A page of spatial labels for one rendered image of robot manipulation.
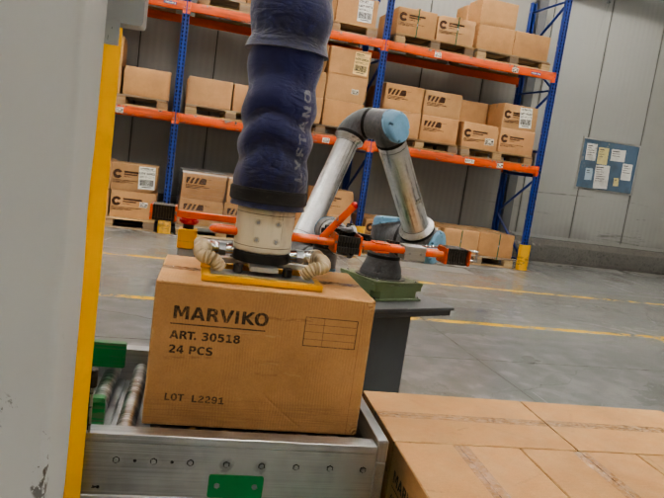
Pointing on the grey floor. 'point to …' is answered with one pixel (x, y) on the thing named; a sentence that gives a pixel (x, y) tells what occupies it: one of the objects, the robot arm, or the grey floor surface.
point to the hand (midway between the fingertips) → (354, 243)
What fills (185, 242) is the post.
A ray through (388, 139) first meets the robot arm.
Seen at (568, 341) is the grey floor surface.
